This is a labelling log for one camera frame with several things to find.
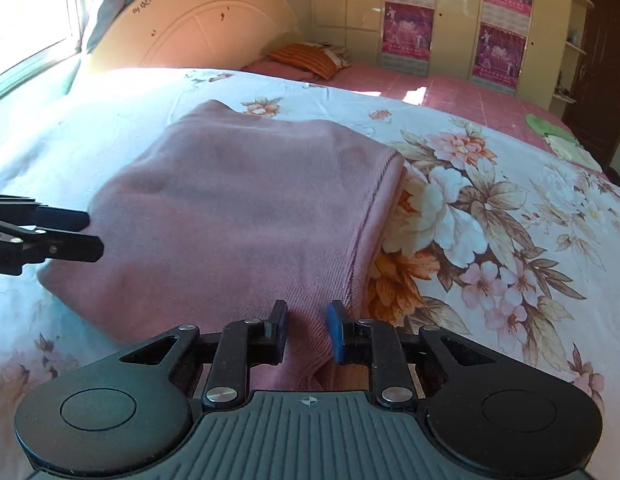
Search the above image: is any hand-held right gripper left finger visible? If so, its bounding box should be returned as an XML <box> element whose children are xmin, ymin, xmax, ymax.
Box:
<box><xmin>119</xmin><ymin>300</ymin><xmax>291</xmax><ymax>410</ymax></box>

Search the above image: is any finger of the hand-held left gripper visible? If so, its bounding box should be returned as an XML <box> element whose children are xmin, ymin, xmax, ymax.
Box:
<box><xmin>0</xmin><ymin>193</ymin><xmax>91</xmax><ymax>232</ymax></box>
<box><xmin>0</xmin><ymin>218</ymin><xmax>105</xmax><ymax>265</ymax></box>

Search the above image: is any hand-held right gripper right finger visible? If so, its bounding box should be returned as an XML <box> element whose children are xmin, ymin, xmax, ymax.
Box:
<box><xmin>326</xmin><ymin>301</ymin><xmax>496</xmax><ymax>410</ymax></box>

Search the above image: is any pink knit shirt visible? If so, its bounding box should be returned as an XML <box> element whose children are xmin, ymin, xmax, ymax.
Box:
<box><xmin>37</xmin><ymin>99</ymin><xmax>407</xmax><ymax>394</ymax></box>

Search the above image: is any floral bed sheet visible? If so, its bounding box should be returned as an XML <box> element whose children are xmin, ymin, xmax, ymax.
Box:
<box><xmin>0</xmin><ymin>67</ymin><xmax>620</xmax><ymax>480</ymax></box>

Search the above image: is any window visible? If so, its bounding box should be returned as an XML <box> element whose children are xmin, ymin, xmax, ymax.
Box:
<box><xmin>0</xmin><ymin>0</ymin><xmax>87</xmax><ymax>107</ymax></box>

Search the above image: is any pale blue curtain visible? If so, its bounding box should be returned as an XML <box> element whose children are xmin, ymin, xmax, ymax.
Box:
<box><xmin>82</xmin><ymin>0</ymin><xmax>132</xmax><ymax>54</ymax></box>

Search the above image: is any cream arched headboard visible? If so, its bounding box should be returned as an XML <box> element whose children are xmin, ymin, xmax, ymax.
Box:
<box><xmin>87</xmin><ymin>0</ymin><xmax>303</xmax><ymax>74</ymax></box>

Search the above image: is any pink pillow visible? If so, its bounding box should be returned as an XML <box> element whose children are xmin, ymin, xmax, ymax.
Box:
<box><xmin>242</xmin><ymin>58</ymin><xmax>317</xmax><ymax>81</ymax></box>

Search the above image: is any pink checked bed sheet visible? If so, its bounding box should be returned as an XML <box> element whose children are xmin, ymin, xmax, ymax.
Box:
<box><xmin>242</xmin><ymin>57</ymin><xmax>616</xmax><ymax>177</ymax></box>

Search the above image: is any orange striped pillow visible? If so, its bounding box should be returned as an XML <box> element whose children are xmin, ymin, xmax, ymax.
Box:
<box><xmin>267</xmin><ymin>43</ymin><xmax>337</xmax><ymax>80</ymax></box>

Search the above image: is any white patterned pillow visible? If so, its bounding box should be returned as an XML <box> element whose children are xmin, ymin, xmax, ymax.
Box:
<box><xmin>310</xmin><ymin>42</ymin><xmax>352</xmax><ymax>69</ymax></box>

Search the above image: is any green folded cloth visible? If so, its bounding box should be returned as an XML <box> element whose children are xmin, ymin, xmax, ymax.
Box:
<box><xmin>525</xmin><ymin>113</ymin><xmax>578</xmax><ymax>144</ymax></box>

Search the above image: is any white folded cloth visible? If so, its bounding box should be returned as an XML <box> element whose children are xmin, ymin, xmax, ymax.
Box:
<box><xmin>544</xmin><ymin>134</ymin><xmax>602</xmax><ymax>172</ymax></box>

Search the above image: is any cream wardrobe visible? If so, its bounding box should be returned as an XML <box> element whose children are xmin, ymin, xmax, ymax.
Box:
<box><xmin>310</xmin><ymin>0</ymin><xmax>576</xmax><ymax>112</ymax></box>

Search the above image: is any cream corner shelf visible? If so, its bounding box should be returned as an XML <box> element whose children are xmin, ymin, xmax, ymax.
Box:
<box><xmin>551</xmin><ymin>0</ymin><xmax>591</xmax><ymax>117</ymax></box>

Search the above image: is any dark wooden door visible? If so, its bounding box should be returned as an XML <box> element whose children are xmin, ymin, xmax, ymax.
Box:
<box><xmin>564</xmin><ymin>0</ymin><xmax>620</xmax><ymax>173</ymax></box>

